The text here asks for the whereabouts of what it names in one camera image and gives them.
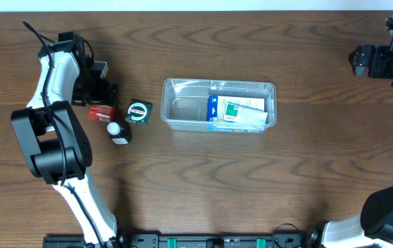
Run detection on red medicine box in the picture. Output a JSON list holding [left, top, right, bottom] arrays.
[[87, 105, 117, 123]]

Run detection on blue fever patch box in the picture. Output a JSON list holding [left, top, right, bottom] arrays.
[[207, 95, 265, 132]]

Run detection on white green medicine box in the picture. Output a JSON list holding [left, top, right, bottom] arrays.
[[223, 103, 268, 125]]

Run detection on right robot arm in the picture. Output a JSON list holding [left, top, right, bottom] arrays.
[[306, 16, 393, 247]]

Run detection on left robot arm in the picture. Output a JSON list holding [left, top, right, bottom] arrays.
[[11, 32, 124, 247]]

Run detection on clear plastic container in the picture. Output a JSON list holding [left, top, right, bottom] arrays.
[[161, 79, 277, 133]]

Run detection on dark green round-logo box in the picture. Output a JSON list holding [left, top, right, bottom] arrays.
[[125, 100, 152, 125]]

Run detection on brown bottle white cap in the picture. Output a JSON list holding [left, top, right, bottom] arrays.
[[107, 122, 132, 145]]

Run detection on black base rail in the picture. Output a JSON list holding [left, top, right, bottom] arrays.
[[43, 233, 389, 248]]

